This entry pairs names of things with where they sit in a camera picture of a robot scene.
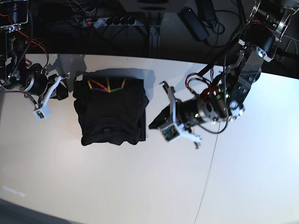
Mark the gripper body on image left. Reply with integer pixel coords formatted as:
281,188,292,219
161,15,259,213
14,63,68,109

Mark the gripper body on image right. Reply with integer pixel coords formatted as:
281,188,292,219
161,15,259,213
161,81,230,149

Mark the black T-shirt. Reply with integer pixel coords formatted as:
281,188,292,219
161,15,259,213
73,72,150,146

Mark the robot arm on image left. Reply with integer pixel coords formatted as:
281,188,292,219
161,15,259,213
0,0,162,119

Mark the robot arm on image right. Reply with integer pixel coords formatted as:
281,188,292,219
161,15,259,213
149,0,299,147

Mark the black power strip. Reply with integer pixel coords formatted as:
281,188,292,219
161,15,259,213
78,16,138,28

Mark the black power adapter brick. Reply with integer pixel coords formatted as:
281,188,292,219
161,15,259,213
178,7,209,42

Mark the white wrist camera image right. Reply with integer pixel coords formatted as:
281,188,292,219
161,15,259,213
159,124,180,142

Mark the aluminium frame post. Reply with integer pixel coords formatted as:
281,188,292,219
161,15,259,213
149,12,162,58

